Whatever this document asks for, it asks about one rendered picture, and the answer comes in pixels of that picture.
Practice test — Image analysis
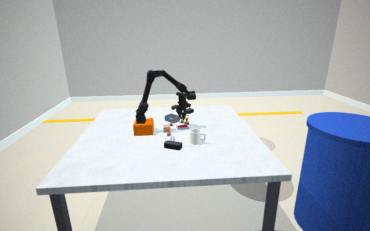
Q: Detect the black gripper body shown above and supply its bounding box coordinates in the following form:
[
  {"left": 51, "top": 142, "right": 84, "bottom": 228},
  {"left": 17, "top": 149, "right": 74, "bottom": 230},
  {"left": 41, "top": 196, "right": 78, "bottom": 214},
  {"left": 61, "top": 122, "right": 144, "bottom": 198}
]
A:
[{"left": 172, "top": 101, "right": 194, "bottom": 114}]

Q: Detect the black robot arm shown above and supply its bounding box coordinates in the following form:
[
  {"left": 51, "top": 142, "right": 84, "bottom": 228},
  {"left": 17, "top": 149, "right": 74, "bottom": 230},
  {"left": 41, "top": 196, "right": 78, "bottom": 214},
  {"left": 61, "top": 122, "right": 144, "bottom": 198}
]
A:
[{"left": 136, "top": 70, "right": 196, "bottom": 124}]

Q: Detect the white mug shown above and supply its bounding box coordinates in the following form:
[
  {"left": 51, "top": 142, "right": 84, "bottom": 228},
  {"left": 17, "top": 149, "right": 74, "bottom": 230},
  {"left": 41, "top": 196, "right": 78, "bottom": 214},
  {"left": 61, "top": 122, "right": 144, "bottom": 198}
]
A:
[{"left": 189, "top": 128, "right": 206, "bottom": 145}]

